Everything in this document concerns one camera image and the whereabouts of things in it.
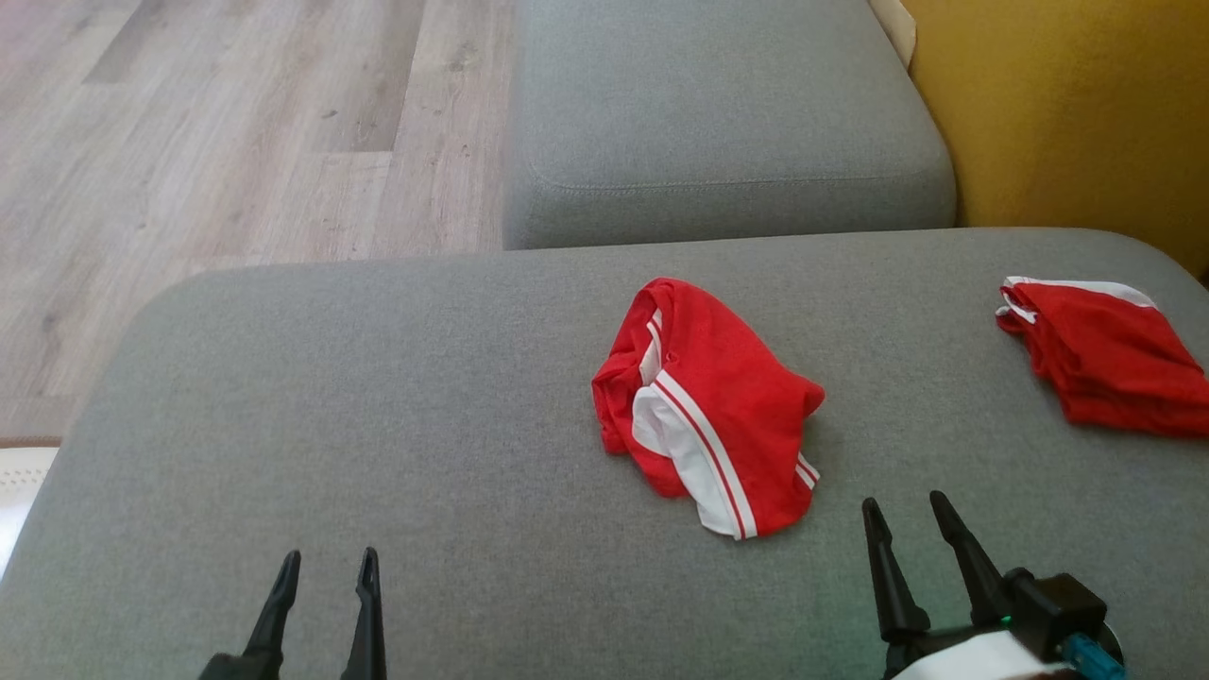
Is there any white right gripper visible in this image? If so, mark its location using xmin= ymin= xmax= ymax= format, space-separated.
xmin=860 ymin=489 xmax=1080 ymax=680

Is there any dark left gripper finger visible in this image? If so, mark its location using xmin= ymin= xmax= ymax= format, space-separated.
xmin=197 ymin=550 xmax=302 ymax=680
xmin=341 ymin=547 xmax=388 ymax=680

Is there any red shorts wide white stripe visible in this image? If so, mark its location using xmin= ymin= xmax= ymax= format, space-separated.
xmin=995 ymin=276 xmax=1209 ymax=438

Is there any red shorts thin striped trim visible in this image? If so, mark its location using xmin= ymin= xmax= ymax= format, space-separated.
xmin=591 ymin=277 xmax=826 ymax=541

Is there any large grey sofa seat cushion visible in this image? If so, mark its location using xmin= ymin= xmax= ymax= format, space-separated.
xmin=0 ymin=227 xmax=1209 ymax=680

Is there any cream rug with brown edge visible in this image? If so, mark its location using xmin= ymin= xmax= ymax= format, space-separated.
xmin=0 ymin=436 xmax=62 ymax=577

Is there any large yellow sofa back cushion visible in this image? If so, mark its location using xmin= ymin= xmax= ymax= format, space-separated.
xmin=899 ymin=0 xmax=1209 ymax=280

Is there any small grey sofa seat cushion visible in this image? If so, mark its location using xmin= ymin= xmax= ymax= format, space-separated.
xmin=503 ymin=0 xmax=957 ymax=251

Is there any blue right camera cable plug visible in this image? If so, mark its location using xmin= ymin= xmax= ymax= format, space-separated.
xmin=1058 ymin=633 xmax=1127 ymax=680

